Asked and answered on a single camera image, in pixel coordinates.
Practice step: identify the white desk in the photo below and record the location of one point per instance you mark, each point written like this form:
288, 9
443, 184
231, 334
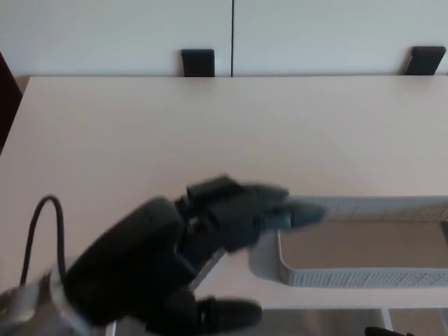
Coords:
175, 122

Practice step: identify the grey perforated tray container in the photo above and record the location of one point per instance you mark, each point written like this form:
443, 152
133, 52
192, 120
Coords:
350, 280

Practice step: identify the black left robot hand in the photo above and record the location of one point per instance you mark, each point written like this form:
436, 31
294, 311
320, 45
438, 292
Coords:
133, 252

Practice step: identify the black robot foot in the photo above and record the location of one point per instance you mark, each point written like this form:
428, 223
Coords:
379, 332

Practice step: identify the dark brown panel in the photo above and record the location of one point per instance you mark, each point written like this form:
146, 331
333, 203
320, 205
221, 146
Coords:
8, 105

